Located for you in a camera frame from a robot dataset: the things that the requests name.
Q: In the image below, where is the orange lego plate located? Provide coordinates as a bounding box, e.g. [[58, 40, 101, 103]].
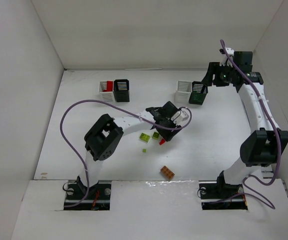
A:
[[160, 166, 175, 180]]

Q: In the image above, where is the red lego plate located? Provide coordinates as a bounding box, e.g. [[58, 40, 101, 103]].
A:
[[103, 80, 113, 92]]

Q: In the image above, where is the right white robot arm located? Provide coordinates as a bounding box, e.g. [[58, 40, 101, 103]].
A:
[[202, 47, 288, 199]]

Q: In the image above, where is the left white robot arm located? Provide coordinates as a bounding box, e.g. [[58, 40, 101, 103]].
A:
[[77, 101, 189, 193]]

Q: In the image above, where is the right black slotted bin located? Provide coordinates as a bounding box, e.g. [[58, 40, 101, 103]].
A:
[[189, 81, 208, 105]]

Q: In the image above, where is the black slotted bin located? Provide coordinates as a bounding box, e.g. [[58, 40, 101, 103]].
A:
[[189, 81, 208, 105], [113, 79, 130, 103]]

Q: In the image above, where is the right white slotted bin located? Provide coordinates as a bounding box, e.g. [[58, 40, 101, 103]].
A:
[[175, 80, 192, 104]]

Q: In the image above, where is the white slotted bin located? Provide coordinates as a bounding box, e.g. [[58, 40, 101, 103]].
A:
[[99, 80, 115, 103], [175, 80, 192, 104]]

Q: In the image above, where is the left black slotted bin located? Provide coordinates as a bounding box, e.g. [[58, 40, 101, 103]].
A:
[[113, 79, 130, 103]]

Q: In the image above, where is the left white slotted bin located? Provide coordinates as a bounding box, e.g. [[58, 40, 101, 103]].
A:
[[99, 80, 115, 103]]

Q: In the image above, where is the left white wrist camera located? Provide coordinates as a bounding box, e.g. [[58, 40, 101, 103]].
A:
[[171, 109, 189, 125]]

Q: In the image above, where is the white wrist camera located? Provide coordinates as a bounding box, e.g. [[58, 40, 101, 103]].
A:
[[171, 109, 189, 125], [220, 47, 234, 67]]

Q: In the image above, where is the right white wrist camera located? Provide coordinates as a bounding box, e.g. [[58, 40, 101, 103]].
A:
[[220, 47, 234, 67]]

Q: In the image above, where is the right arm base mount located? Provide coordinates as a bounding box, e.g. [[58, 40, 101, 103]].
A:
[[197, 181, 248, 211]]

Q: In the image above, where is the aluminium rail right side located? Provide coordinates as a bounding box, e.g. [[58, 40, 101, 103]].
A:
[[261, 166, 274, 179]]

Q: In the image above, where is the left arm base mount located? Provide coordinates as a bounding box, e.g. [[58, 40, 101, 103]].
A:
[[62, 180, 112, 211]]

